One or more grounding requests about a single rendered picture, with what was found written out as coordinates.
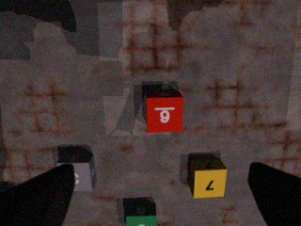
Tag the yellow block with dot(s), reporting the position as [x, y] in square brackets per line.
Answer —
[207, 178]

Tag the red square block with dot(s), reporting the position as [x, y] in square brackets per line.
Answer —
[164, 112]

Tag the green block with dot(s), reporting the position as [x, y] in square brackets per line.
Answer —
[141, 215]

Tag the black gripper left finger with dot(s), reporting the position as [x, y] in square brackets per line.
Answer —
[41, 201]

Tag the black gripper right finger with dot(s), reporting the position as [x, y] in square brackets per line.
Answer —
[277, 195]

